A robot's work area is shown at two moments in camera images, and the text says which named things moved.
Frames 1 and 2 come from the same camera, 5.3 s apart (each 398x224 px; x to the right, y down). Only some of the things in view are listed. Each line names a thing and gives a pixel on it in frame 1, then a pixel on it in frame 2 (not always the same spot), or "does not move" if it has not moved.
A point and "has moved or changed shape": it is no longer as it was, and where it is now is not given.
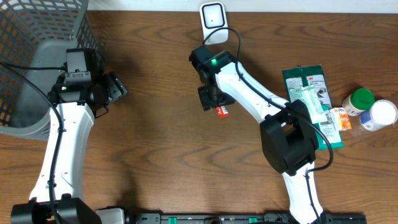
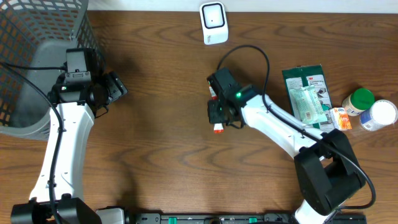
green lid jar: (357, 102) does not move
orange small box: (341, 118) does not move
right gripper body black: (213, 95) → (218, 111)
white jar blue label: (381, 114) does not move
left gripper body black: (115, 89) does not move
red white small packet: (222, 111) has moved or changed shape
